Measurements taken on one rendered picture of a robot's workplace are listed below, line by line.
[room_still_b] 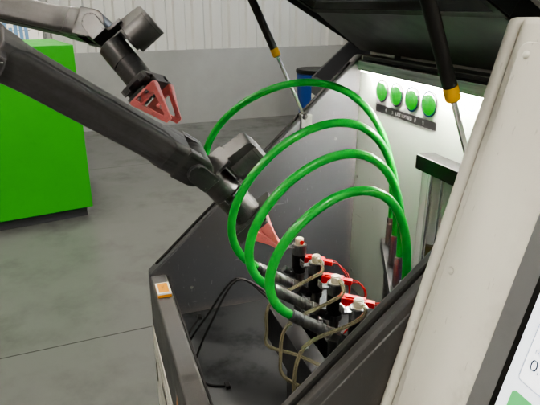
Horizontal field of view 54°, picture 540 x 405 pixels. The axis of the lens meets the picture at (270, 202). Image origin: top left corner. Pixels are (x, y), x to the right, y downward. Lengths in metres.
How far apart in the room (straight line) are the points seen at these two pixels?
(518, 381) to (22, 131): 3.86
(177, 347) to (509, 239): 0.67
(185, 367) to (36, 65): 0.57
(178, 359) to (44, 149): 3.31
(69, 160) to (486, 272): 3.84
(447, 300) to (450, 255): 0.05
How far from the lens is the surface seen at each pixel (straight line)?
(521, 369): 0.60
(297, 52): 8.11
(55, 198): 4.33
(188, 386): 0.97
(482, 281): 0.64
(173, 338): 1.09
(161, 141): 0.85
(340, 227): 1.43
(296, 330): 1.04
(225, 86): 7.75
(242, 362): 1.21
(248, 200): 0.96
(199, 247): 1.32
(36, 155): 4.22
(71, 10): 1.22
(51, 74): 0.78
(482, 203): 0.65
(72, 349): 2.84
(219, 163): 0.92
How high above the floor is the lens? 1.56
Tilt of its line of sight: 20 degrees down
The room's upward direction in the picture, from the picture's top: straight up
